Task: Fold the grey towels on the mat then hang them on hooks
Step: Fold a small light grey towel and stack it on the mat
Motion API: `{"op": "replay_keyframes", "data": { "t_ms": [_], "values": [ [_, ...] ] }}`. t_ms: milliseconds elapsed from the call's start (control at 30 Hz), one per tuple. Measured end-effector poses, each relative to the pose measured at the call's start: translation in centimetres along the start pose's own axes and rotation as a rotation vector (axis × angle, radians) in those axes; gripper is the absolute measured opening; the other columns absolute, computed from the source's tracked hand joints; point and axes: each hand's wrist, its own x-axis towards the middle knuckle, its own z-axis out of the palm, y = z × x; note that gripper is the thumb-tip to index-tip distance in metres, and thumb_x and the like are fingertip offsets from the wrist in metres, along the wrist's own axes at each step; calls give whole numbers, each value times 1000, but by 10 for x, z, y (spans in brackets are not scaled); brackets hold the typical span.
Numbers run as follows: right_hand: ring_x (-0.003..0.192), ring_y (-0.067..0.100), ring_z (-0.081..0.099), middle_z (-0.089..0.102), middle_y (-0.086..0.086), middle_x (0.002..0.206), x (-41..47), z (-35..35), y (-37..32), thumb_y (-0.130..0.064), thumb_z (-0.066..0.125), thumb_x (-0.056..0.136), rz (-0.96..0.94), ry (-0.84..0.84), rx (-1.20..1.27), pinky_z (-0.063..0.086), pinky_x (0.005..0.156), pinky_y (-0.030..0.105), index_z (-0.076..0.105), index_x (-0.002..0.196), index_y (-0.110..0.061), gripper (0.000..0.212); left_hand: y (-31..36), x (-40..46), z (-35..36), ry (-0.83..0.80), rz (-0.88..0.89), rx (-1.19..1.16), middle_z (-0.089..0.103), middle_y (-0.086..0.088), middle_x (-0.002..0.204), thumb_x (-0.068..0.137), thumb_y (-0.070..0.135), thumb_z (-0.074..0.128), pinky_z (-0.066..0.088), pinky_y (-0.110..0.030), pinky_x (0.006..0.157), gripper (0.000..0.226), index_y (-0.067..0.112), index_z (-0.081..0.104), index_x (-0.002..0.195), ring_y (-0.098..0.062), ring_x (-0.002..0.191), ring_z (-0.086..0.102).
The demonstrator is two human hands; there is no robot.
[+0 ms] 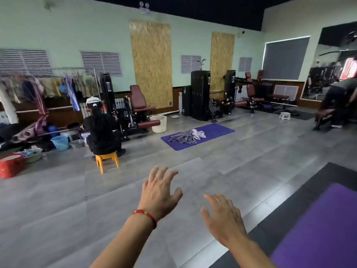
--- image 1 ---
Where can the white perforated laundry basket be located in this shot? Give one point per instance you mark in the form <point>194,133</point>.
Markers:
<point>159,125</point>

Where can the red plastic basin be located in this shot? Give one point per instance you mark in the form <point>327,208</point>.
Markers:
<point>10,166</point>

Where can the person's left forearm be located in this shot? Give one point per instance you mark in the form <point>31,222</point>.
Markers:
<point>125,245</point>

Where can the white cap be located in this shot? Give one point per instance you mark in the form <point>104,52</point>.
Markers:
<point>93,101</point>

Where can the white louvred wall vent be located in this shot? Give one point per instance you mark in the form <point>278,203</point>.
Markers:
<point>25,62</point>
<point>101,63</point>
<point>245,64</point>
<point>191,64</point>

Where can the maroon padded gym machine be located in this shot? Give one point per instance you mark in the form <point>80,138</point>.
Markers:
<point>138,103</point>

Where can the person's left hand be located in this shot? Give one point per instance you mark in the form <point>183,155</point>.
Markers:
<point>156,195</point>

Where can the wall mirror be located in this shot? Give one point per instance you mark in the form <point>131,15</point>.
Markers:
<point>329,58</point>

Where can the purple yoga mat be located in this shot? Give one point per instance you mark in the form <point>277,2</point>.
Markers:
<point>320,234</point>

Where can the white emergency light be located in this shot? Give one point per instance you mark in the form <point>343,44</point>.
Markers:
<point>144,8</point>

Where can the person's right hand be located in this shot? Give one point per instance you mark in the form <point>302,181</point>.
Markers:
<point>223,220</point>

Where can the pile of dark grey towels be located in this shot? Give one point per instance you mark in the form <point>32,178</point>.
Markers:
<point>181,137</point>

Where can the small white step stool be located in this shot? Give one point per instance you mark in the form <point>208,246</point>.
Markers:
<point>285,115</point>

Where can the yellow plastic stool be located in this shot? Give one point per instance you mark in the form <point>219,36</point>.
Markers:
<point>107,159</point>

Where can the light grey printed towel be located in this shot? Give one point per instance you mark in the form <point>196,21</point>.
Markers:
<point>201,134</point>

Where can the maroon workout bench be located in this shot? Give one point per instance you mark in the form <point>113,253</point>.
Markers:
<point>323,114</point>

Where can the grey plastic basin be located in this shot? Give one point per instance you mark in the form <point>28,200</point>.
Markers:
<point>76,144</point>

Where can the white upright post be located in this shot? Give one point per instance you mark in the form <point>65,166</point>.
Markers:
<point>180,103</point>

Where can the grey window blind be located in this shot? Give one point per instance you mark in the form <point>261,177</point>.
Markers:
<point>286,58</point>

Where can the purple ribbed mat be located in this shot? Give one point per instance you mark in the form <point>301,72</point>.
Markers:
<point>214,132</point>

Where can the blue plastic bucket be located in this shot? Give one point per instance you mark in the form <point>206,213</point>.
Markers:
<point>60,143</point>

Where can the clothes rack with garments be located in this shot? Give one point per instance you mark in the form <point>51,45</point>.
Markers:
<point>55,86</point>

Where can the black weight stack machine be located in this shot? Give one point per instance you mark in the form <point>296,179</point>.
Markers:
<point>200,94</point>

